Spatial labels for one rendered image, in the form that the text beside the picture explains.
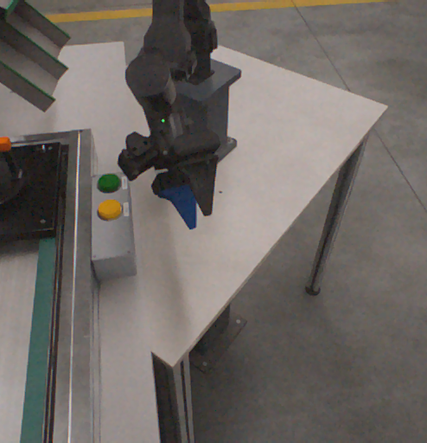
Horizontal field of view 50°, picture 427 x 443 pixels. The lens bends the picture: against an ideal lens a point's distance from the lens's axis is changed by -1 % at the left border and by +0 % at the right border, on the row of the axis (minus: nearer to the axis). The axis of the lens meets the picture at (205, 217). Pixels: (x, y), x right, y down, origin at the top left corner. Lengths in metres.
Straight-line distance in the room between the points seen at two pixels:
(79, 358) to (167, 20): 0.49
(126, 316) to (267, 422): 0.93
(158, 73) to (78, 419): 0.45
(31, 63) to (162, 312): 0.64
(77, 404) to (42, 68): 0.76
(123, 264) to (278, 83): 0.77
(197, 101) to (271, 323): 1.10
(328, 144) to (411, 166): 1.45
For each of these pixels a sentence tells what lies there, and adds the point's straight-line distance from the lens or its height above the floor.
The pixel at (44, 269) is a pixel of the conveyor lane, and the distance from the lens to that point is 0.80.
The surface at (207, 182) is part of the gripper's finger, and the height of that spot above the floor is 1.14.
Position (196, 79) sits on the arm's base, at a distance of 0.97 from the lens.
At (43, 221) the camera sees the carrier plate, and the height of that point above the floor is 0.97.
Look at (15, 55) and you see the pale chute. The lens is 1.13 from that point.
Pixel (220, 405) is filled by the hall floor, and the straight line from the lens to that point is 1.66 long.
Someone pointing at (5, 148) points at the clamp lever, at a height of 1.07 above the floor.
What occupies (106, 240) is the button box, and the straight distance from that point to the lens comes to 0.80.
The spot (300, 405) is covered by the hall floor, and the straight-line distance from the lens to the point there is 1.69.
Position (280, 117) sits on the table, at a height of 0.86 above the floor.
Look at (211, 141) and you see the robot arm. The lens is 0.59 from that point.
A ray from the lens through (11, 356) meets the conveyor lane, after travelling 0.77.
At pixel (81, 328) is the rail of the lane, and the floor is 0.96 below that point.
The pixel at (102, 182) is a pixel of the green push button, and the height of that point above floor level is 0.97.
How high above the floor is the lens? 1.56
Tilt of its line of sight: 48 degrees down
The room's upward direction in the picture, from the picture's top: straight up
